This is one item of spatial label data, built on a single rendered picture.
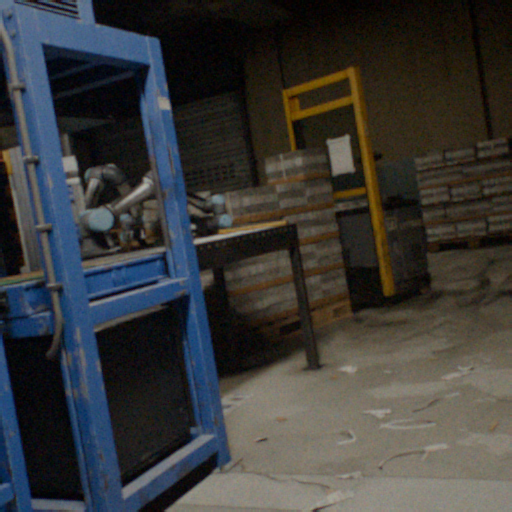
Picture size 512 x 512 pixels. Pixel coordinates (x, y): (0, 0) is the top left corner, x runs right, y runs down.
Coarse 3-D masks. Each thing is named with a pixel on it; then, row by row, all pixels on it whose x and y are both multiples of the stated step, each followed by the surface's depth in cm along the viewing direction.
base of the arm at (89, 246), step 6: (96, 234) 381; (102, 234) 384; (84, 240) 383; (90, 240) 380; (96, 240) 381; (102, 240) 383; (84, 246) 382; (90, 246) 379; (96, 246) 380; (102, 246) 382; (108, 246) 385; (84, 252) 381; (90, 252) 379
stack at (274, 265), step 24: (288, 216) 498; (240, 264) 462; (264, 264) 476; (288, 264) 492; (312, 264) 510; (240, 288) 460; (288, 288) 491; (312, 288) 508; (216, 312) 445; (240, 312) 459; (264, 312) 473; (312, 312) 506; (240, 336) 457; (264, 336) 472; (288, 336) 487; (216, 360) 441
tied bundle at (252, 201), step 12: (228, 192) 487; (240, 192) 476; (252, 192) 475; (264, 192) 482; (228, 204) 487; (240, 204) 478; (252, 204) 475; (264, 204) 482; (276, 204) 489; (240, 216) 480
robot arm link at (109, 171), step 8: (104, 168) 456; (112, 168) 456; (104, 176) 456; (112, 176) 455; (120, 176) 457; (120, 184) 459; (128, 184) 464; (120, 192) 465; (136, 208) 471; (136, 216) 474; (144, 216) 475; (136, 224) 479
